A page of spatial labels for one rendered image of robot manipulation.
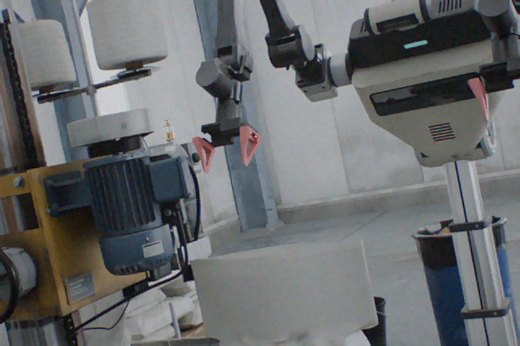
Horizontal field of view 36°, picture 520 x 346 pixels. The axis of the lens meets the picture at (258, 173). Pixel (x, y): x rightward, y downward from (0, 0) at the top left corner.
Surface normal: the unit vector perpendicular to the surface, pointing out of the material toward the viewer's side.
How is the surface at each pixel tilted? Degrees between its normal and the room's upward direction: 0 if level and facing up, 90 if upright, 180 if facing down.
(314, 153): 90
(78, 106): 90
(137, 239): 92
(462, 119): 130
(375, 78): 40
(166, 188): 90
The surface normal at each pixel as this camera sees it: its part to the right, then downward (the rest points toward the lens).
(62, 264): 0.88, -0.15
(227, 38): -0.47, -0.23
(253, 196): -0.44, 0.14
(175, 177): -0.04, 0.06
